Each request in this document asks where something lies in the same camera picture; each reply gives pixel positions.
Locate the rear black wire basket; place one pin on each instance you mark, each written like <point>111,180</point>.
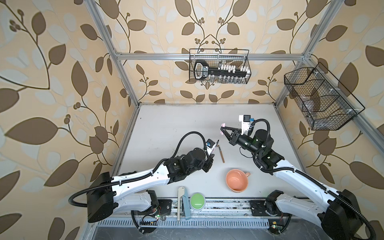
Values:
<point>238,57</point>

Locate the black wire basket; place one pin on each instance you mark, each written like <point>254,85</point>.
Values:
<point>326,103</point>
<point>238,57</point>

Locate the peach ceramic mug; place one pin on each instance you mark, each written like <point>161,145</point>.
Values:
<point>237,180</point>

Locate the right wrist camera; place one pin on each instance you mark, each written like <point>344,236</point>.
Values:
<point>246,121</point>

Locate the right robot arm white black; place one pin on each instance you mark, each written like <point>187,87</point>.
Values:
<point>337,213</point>

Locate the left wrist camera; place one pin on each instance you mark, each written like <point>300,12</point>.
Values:
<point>210,144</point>

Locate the black white remote tool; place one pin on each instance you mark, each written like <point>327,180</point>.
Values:
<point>202,71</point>

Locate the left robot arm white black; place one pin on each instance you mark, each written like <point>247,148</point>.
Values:
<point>133,191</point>

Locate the right black wire basket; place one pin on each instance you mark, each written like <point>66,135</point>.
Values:
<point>326,103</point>

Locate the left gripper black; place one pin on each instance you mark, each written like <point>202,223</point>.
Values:
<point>209,162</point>

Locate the green round button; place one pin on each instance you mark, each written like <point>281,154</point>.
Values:
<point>197,202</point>

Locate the pink pen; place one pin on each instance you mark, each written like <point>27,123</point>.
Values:
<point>216,147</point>

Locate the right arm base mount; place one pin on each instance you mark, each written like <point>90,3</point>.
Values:
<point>261,208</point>

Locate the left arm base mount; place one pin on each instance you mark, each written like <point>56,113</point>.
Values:
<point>163,207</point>

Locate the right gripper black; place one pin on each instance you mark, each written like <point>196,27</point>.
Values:
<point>235,136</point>

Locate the orange pen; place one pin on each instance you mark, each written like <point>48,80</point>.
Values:
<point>221,154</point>

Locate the beige blue flat tool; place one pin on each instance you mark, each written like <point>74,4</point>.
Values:
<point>183,204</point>

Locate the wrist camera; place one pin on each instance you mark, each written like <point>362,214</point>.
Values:
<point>246,121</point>
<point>210,144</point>

